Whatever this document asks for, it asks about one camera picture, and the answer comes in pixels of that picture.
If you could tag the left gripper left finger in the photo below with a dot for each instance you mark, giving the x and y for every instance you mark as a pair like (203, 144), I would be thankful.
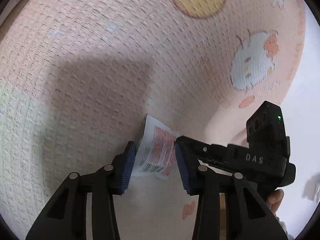
(64, 215)

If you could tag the pink cartoon print blanket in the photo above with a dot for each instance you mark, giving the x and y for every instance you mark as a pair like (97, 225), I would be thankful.
(79, 77)

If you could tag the white red spout pouch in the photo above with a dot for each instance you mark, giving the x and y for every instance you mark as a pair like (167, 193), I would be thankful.
(156, 152)

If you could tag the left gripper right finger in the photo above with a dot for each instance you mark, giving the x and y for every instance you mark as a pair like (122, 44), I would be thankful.
(247, 215)

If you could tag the person's right hand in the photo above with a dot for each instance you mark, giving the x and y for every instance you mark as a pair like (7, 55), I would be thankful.
(274, 201)

